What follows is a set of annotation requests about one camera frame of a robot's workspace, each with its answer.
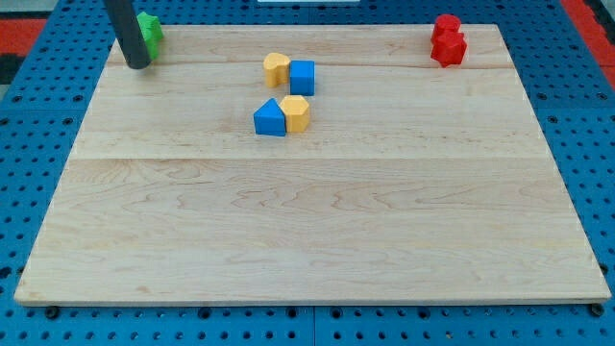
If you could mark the yellow heart block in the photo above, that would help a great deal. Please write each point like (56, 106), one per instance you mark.
(276, 69)

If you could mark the yellow hexagon block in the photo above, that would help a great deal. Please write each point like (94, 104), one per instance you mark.
(297, 113)

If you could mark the blue triangle block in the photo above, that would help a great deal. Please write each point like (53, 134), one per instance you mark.
(269, 119)

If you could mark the blue cube block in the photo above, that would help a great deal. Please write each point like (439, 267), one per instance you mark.
(302, 78)

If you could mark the light wooden board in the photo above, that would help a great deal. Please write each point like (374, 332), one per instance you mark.
(413, 184)

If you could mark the red star block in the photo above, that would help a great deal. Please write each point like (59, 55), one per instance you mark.
(449, 48)

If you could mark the green block behind pusher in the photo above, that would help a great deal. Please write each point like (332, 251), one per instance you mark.
(152, 48)

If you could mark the red cylinder block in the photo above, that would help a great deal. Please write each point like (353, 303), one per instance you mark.
(445, 23)

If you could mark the green star block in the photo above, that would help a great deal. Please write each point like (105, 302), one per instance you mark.
(149, 26)

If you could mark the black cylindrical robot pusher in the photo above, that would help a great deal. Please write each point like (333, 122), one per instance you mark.
(128, 34)

